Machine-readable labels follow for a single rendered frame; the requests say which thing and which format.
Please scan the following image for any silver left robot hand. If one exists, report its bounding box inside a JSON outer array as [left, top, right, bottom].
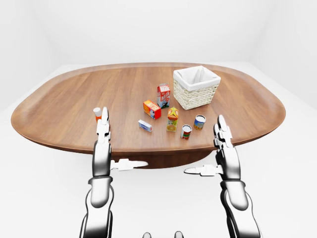
[[92, 107, 149, 178]]

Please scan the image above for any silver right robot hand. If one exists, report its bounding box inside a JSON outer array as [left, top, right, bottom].
[[183, 115, 242, 181]]

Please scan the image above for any blue and yellow soup tin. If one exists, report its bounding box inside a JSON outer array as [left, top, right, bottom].
[[193, 115, 207, 131]]

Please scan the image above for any red and green tomato tin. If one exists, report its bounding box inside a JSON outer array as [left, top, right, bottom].
[[180, 124, 193, 140]]

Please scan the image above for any white woven basket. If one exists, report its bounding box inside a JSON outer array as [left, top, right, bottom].
[[173, 65, 221, 111]]

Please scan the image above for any orange bottle with white cap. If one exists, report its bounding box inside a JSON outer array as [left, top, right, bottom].
[[93, 107, 103, 124]]

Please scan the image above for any small white and blue box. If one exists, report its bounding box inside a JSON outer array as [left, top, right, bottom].
[[138, 119, 153, 133]]

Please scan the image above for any orange juice carton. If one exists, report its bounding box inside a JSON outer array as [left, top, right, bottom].
[[166, 106, 179, 133]]

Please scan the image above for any orange and red food box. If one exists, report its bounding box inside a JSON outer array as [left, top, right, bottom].
[[143, 100, 162, 120]]

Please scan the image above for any red and white milk carton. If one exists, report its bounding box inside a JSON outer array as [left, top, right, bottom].
[[157, 82, 171, 109]]

